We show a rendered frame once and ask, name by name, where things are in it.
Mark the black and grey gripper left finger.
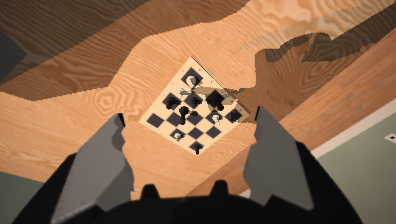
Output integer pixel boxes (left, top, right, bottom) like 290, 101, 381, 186
11, 113, 135, 224

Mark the white chess pawn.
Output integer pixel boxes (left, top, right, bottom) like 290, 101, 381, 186
213, 115, 220, 125
177, 88, 185, 98
175, 133, 181, 144

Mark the black and cream chessboard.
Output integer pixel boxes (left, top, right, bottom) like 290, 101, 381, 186
139, 56, 249, 156

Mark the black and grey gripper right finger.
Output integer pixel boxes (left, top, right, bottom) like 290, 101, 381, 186
242, 106, 363, 224

